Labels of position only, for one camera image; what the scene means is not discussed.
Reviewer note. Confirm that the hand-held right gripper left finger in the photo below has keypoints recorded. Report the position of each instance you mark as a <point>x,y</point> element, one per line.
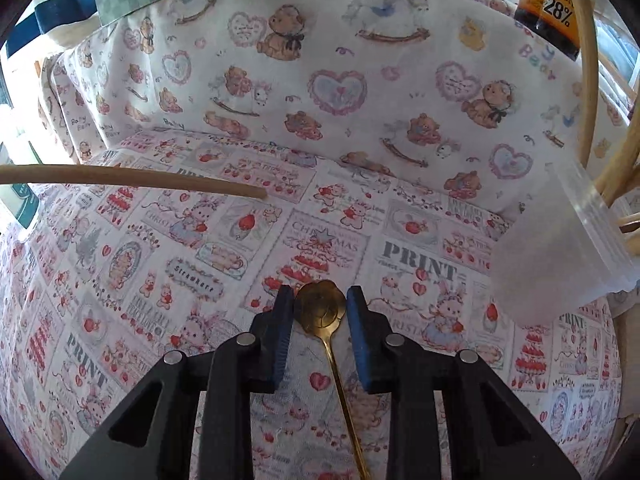
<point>282,355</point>

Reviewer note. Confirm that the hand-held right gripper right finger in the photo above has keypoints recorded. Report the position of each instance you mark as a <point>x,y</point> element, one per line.
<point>360,355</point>

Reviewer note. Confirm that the gold spoon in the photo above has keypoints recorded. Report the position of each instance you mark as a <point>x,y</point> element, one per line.
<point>320,305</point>

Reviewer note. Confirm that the translucent plastic cup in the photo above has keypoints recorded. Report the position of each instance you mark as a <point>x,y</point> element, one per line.
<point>550,260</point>

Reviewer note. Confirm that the single wooden chopstick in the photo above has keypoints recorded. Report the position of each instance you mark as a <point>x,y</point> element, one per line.
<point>150,178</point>

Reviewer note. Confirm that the bunch of wooden chopsticks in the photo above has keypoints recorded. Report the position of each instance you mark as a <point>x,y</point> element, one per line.
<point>585,85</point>

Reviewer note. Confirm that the strawberry print tablecloth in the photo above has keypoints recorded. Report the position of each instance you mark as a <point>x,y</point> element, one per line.
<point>150,285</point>

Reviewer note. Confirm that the bear print cloth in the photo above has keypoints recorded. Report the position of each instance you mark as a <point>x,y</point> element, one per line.
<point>350,85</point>

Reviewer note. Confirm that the dark soy sauce bottle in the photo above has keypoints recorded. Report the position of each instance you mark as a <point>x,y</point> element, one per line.
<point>545,25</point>

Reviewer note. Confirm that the striped curtain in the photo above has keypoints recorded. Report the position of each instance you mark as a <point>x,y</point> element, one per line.
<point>45,25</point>

